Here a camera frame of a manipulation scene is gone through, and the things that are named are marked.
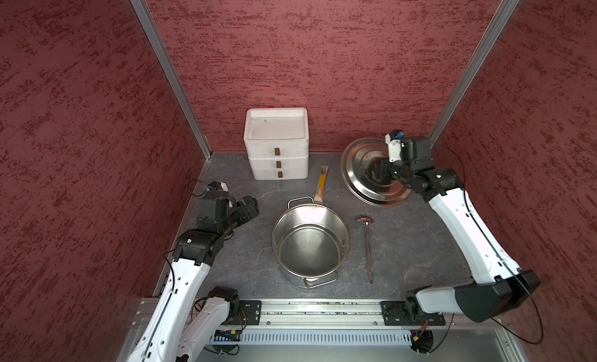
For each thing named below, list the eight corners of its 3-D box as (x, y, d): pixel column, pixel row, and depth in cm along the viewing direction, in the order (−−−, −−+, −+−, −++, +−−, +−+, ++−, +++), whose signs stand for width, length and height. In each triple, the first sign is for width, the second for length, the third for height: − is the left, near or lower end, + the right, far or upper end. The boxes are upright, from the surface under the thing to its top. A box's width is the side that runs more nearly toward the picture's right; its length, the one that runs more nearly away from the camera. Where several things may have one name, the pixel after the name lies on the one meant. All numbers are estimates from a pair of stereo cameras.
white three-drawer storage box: (249, 182, 111) (237, 141, 90) (256, 148, 126) (247, 107, 105) (308, 182, 111) (309, 142, 90) (307, 148, 126) (308, 107, 106)
